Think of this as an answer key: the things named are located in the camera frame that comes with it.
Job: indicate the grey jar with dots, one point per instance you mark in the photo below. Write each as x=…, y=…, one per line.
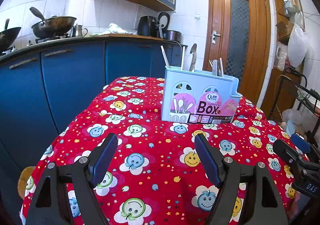
x=290, y=11

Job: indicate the black air fryer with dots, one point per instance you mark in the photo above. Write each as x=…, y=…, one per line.
x=146, y=26

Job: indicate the beige chopstick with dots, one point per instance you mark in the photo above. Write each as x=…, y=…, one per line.
x=165, y=57

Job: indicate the clear packet of goods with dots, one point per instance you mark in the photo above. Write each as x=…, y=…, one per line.
x=281, y=57

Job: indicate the white wall switch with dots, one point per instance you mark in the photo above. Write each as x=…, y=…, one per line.
x=197, y=16

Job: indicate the black spatula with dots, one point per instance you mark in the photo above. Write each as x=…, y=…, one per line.
x=36, y=12

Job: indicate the steel tongs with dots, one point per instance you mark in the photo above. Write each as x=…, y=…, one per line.
x=193, y=59

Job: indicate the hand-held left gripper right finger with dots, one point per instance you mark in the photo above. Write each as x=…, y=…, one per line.
x=208, y=160

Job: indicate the cream white chopstick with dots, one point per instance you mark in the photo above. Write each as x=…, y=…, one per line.
x=183, y=58

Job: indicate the wooden cutting board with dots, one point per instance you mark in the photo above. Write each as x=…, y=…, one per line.
x=130, y=35

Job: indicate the steel pitcher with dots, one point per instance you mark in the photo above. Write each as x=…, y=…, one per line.
x=78, y=31

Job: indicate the red smiley flower tablecloth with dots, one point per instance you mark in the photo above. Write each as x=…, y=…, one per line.
x=155, y=160

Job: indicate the cardboard box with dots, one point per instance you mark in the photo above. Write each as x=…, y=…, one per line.
x=283, y=28

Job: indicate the wooden door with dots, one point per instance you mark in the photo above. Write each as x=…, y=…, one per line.
x=217, y=9

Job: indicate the black metal rack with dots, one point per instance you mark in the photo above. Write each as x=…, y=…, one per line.
x=291, y=71

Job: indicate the dark wok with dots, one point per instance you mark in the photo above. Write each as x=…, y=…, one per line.
x=7, y=38

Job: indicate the tan round stool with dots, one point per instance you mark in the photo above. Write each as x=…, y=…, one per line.
x=25, y=180

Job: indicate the wooden shelf unit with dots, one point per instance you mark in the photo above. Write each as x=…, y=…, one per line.
x=277, y=2

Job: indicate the clear plastic bag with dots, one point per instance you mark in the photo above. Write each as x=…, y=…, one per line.
x=295, y=117

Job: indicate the white patterned cloth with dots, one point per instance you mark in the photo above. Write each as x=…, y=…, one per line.
x=116, y=28

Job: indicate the large steel wok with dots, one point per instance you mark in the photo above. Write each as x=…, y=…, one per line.
x=53, y=27

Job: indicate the blue kitchen base cabinet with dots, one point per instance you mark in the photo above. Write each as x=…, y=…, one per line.
x=72, y=77

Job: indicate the gas stove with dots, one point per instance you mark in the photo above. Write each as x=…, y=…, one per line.
x=47, y=39

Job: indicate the white plastic bag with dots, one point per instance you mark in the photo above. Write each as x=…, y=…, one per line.
x=297, y=47

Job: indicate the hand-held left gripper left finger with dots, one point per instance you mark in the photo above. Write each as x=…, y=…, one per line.
x=103, y=160

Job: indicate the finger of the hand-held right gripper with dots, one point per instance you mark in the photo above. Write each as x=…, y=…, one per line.
x=287, y=151
x=301, y=143

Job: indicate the light blue utensil box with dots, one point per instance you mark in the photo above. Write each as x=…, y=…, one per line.
x=185, y=74

